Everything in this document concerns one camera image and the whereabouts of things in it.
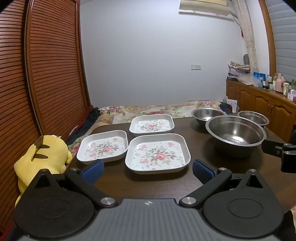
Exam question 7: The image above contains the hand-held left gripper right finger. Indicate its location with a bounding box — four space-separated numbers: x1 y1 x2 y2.
179 159 270 208

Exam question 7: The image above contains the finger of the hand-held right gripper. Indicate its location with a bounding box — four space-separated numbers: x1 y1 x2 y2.
261 138 296 158

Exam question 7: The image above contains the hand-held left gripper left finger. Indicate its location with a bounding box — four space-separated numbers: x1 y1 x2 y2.
28 159 117 208

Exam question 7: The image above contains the floral square plate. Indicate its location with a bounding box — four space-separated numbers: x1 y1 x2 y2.
76 130 129 165
129 114 175 137
125 134 191 175

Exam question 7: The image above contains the deep straight-sided steel bowl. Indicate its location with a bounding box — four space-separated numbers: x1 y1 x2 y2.
237 111 270 127

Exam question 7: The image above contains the large steel bowl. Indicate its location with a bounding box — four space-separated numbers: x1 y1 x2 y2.
206 115 267 158

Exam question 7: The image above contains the round medium steel bowl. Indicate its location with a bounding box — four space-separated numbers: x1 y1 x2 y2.
191 108 225 127

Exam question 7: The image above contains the wooden sideboard cabinet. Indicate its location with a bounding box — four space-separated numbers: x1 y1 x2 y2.
226 78 296 144

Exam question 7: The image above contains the yellow plush toy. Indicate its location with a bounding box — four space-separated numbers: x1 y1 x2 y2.
14 134 73 208

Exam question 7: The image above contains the dark clothes pile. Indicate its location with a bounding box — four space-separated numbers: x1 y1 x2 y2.
63 106 101 144

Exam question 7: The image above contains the white paper box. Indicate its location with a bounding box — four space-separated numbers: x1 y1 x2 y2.
225 96 239 114

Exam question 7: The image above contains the pink bottle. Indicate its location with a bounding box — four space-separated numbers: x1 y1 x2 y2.
276 73 285 93

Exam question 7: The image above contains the blue printed box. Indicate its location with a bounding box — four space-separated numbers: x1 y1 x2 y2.
253 72 266 88

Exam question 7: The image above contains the clear plastic bag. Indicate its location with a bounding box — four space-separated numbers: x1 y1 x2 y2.
238 74 255 85

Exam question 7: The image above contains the floral bed blanket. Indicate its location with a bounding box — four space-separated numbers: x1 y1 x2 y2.
67 101 223 161

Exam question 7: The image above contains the wooden louvered wardrobe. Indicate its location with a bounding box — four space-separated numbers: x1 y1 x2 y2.
0 0 100 233

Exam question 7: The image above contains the beige lace curtain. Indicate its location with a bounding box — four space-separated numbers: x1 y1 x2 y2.
233 0 258 74

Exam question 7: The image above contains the cream air conditioner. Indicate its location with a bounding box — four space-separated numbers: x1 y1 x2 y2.
179 0 232 17

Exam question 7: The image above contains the wooden window frame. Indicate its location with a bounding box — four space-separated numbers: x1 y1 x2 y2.
258 0 277 75

